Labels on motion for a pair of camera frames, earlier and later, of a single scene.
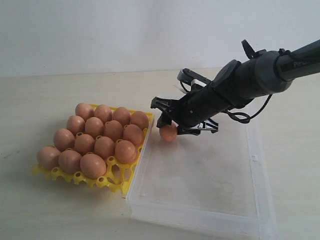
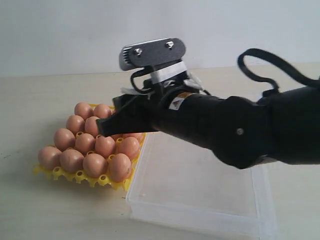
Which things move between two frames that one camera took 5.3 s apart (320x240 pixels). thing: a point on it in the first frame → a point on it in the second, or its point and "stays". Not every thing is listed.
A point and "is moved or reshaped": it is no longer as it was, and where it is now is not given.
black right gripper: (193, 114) → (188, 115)
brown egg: (103, 112) stays
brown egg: (84, 110) stays
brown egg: (94, 126) stays
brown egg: (169, 132) is moved or reshaped
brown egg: (64, 139) stays
